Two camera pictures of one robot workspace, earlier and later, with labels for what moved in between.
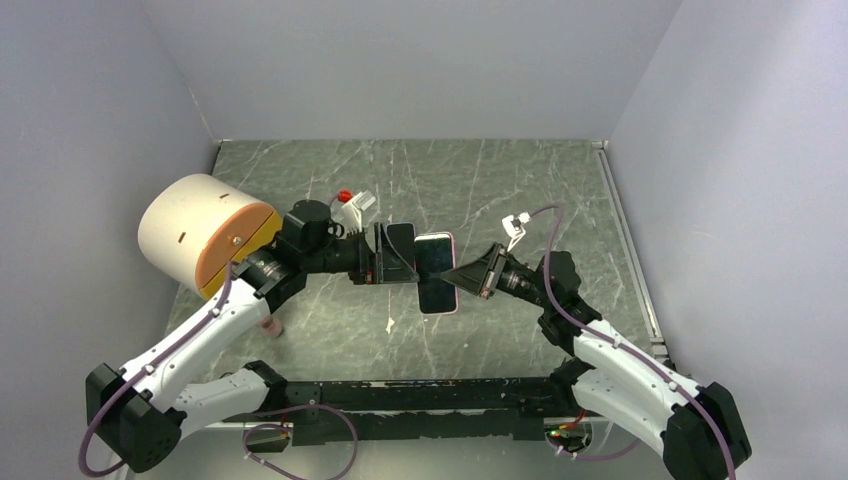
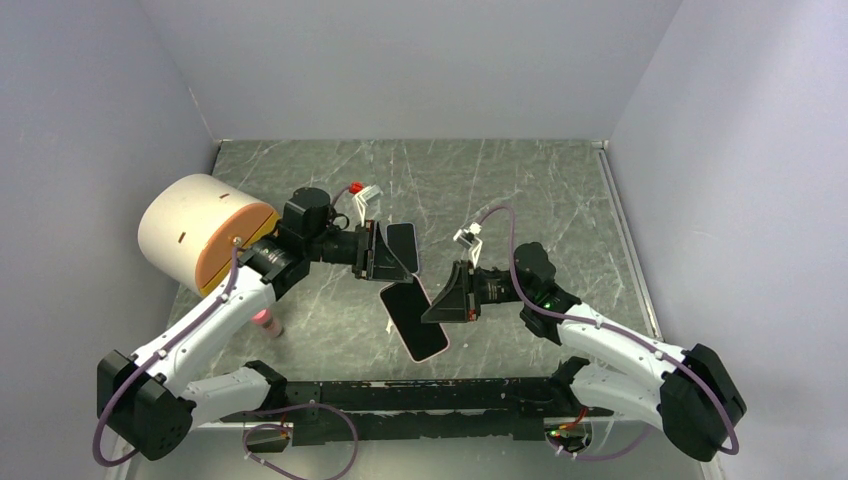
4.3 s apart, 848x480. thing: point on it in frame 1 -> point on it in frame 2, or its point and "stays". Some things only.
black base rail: (385, 412) stays
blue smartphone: (402, 235) stays
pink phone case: (434, 255) -> (405, 304)
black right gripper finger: (481, 266) -> (455, 295)
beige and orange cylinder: (194, 228) stays
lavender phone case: (403, 238) stays
